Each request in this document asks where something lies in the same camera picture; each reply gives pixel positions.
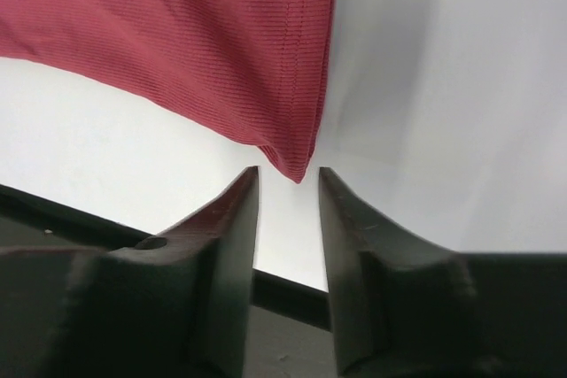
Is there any red tank top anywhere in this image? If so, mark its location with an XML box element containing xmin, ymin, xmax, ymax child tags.
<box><xmin>1</xmin><ymin>0</ymin><xmax>334</xmax><ymax>182</ymax></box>

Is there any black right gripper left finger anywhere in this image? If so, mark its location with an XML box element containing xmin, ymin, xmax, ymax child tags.
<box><xmin>1</xmin><ymin>167</ymin><xmax>259</xmax><ymax>377</ymax></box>

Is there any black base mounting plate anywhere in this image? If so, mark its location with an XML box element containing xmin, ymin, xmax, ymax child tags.
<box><xmin>1</xmin><ymin>186</ymin><xmax>330</xmax><ymax>331</ymax></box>

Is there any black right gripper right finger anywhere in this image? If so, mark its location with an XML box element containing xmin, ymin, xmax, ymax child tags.
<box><xmin>319</xmin><ymin>167</ymin><xmax>566</xmax><ymax>377</ymax></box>

